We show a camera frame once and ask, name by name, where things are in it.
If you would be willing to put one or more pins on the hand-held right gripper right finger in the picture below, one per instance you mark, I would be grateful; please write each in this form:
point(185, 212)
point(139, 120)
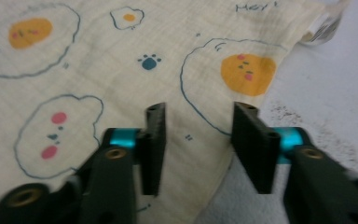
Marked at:
point(254, 152)

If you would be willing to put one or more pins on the cream egg print cloth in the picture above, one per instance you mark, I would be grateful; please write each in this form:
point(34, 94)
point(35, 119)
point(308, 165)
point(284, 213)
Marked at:
point(121, 77)

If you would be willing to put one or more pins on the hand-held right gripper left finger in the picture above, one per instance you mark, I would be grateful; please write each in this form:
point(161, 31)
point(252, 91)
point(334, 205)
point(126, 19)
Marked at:
point(154, 155)

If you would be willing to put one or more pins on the clear plastic object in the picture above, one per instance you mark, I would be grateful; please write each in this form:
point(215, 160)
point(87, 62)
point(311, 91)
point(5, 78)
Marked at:
point(323, 28)

